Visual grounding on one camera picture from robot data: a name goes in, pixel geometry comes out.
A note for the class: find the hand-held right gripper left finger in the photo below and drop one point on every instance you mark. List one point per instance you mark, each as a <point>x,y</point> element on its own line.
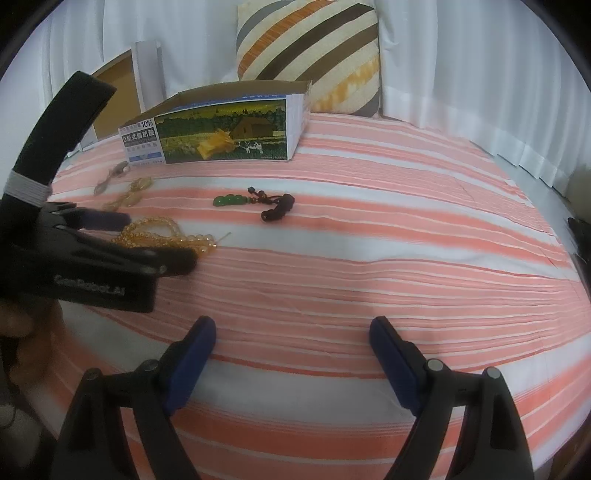
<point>184,369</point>

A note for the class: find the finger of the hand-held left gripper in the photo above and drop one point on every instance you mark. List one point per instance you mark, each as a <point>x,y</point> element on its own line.
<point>161,262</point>
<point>104,219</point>

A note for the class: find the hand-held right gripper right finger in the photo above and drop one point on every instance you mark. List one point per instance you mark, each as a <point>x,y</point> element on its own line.
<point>397,369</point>

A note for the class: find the printed cardboard box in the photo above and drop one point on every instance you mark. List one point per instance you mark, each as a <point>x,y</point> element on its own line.
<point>221,129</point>

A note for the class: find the person's left hand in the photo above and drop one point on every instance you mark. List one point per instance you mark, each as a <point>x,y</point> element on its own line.
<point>27,337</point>

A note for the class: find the silver grey pendant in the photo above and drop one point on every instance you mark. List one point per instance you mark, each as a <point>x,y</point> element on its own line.
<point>121,169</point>

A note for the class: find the pink striped blanket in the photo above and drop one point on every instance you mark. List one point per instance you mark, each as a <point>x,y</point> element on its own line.
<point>369,258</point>

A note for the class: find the white cardboard box lid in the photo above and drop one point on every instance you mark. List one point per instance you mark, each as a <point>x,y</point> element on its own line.
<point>150,74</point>

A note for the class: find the white curtain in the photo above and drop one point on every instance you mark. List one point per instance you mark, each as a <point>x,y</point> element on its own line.
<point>461,69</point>
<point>194,41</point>

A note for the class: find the black cloth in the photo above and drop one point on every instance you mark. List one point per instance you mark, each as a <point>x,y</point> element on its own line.
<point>581,228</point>

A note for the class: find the striped throw pillow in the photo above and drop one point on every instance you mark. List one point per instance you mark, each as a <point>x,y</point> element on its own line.
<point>300,46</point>

